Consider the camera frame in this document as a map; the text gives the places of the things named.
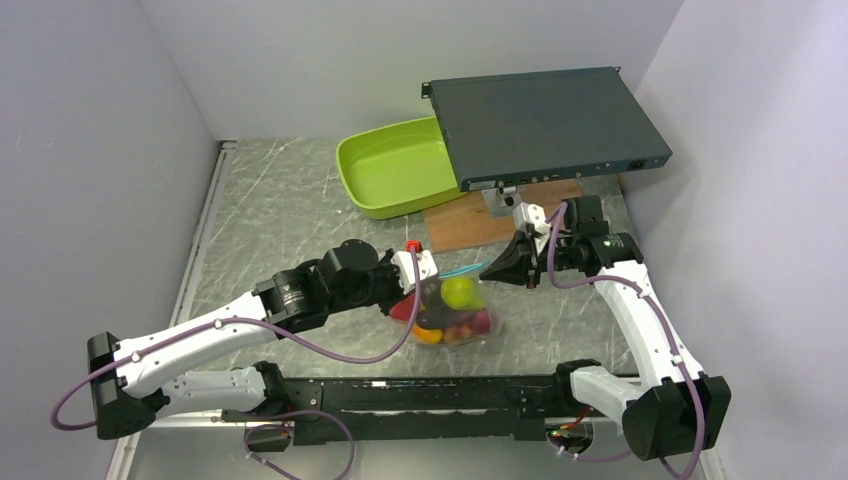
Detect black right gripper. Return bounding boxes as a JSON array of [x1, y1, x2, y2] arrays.
[[480, 230, 579, 289]]

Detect clear zip top bag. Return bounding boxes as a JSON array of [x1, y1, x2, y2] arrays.
[[411, 263, 501, 347]]

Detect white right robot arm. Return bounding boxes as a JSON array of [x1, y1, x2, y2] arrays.
[[480, 195, 731, 464]]

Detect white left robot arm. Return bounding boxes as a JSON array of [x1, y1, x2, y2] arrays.
[[87, 239, 438, 440]]

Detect red fake apple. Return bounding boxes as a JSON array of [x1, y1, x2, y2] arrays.
[[389, 294, 415, 323]]

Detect dark purple fake fruit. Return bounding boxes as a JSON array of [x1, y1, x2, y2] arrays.
[[415, 306, 476, 330]]

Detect orange fake fruit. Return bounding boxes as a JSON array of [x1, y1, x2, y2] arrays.
[[412, 324, 443, 344]]

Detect red fake lychee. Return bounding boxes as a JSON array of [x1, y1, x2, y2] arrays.
[[468, 309, 492, 336]]

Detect wooden board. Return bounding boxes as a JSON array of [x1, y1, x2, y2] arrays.
[[423, 179, 582, 253]]

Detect lime green plastic tub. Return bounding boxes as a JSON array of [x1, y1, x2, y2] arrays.
[[335, 116, 464, 220]]

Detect dark grey rack device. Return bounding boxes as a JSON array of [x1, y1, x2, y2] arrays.
[[421, 66, 672, 192]]

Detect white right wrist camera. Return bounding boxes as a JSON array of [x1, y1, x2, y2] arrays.
[[512, 202, 550, 238]]

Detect metal stand base plate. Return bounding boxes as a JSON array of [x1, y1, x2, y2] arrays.
[[481, 186, 522, 218]]

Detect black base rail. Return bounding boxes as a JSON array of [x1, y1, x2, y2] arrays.
[[282, 374, 591, 446]]

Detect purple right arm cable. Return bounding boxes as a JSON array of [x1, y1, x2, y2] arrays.
[[544, 201, 709, 480]]

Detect aluminium frame rail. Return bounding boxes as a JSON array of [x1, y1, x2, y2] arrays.
[[105, 140, 238, 480]]

